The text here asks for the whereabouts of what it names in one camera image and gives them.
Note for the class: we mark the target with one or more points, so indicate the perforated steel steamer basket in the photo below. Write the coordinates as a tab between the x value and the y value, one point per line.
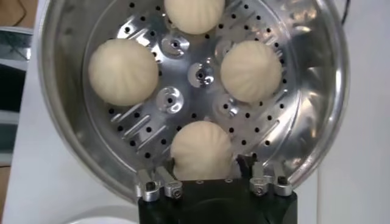
314	91

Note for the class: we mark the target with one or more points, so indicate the white round plate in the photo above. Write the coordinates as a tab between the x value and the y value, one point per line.
106	217

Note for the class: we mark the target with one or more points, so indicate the grey black robot torso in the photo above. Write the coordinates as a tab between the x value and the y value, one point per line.
12	88

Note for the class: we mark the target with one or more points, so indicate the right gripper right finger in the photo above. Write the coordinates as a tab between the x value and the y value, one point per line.
259	182

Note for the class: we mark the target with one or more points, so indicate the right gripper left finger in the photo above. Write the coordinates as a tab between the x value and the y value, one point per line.
149	190

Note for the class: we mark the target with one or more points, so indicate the white steamed baozi bun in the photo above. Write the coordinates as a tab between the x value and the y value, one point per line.
201	149
195	15
123	72
250	71

